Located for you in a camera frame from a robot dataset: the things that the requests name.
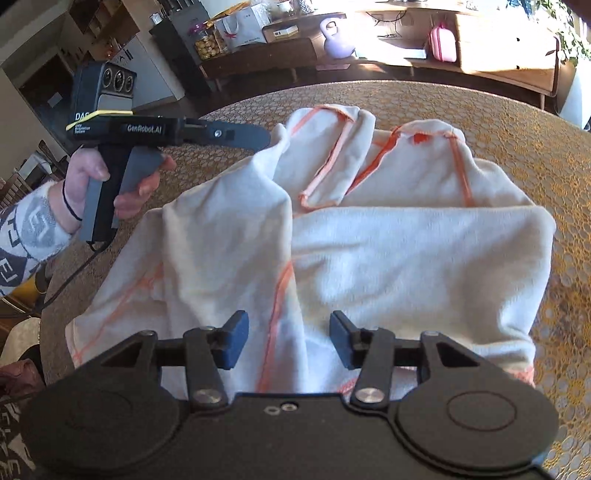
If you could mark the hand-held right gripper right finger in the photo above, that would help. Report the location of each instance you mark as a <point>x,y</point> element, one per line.
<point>341,339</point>

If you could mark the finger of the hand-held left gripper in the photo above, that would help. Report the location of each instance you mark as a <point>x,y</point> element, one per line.
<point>249,138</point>

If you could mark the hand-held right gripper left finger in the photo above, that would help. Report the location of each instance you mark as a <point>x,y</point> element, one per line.
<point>235,339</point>

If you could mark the white fleece top orange seams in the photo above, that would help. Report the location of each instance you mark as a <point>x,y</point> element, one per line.
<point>392,267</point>

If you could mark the person's left forearm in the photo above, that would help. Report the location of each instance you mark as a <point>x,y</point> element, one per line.
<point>27,230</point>

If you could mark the person's left hand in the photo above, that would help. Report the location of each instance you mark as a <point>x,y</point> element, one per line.
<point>87,166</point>

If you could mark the black cabinet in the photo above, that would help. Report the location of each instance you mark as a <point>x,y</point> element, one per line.
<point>180,60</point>

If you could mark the jar of golden chocolates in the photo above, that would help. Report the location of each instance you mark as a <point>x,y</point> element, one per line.
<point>210,46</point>

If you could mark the white shopping bag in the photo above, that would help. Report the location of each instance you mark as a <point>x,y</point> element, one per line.
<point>244,27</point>

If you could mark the small white box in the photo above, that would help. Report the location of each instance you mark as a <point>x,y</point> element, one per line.
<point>284,31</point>

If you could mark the purple kettlebell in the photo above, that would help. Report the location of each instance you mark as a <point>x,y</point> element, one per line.
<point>337,44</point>

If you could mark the white flat box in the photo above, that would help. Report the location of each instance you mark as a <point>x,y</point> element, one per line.
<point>392,53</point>

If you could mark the pink case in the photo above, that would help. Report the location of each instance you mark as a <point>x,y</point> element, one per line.
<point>443,46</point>

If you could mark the wooden TV cabinet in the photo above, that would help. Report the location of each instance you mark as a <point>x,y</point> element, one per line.
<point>498,55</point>

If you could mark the lace-covered round table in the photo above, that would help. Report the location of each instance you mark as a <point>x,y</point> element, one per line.
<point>531,138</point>

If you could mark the white plant pot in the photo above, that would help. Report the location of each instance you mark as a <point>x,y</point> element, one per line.
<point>577,101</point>

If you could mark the green houseplant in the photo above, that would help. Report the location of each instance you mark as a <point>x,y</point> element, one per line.
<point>570,32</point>

